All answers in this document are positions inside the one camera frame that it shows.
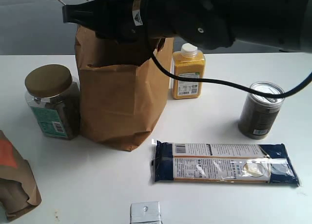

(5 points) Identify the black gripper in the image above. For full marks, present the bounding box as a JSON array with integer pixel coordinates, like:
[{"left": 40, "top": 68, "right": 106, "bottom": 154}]
[{"left": 62, "top": 0, "right": 234, "bottom": 50}]

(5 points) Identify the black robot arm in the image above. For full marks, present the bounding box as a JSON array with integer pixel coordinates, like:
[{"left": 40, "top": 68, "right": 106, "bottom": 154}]
[{"left": 62, "top": 0, "right": 312, "bottom": 53}]

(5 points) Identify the large brown paper bag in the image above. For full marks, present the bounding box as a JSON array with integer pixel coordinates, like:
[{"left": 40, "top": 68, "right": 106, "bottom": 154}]
[{"left": 75, "top": 24, "right": 174, "bottom": 151}]

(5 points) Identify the yellow bottle with white cap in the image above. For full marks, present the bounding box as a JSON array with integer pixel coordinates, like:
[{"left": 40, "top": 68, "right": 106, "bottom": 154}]
[{"left": 171, "top": 43, "right": 206, "bottom": 99}]

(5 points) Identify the dark tin can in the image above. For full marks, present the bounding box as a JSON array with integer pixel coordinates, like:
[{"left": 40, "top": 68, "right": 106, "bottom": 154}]
[{"left": 238, "top": 93, "right": 284, "bottom": 140}]

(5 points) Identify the blue noodle package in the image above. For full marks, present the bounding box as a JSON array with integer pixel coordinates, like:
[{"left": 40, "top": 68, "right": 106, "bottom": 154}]
[{"left": 152, "top": 141, "right": 300, "bottom": 187}]

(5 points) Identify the clear jar with gold lid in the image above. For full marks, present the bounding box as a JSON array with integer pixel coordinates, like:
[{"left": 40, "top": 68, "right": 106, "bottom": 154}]
[{"left": 24, "top": 64, "right": 80, "bottom": 140}]

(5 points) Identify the brown kraft snack pouch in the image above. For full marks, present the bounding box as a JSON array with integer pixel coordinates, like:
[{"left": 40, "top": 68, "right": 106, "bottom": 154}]
[{"left": 0, "top": 131, "right": 41, "bottom": 222}]

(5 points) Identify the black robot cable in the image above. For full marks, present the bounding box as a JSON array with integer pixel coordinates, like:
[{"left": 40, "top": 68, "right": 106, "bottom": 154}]
[{"left": 143, "top": 26, "right": 312, "bottom": 98}]

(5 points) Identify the silver metal bracket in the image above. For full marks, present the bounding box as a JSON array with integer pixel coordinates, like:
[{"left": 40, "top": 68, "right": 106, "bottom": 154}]
[{"left": 130, "top": 201, "right": 162, "bottom": 224}]

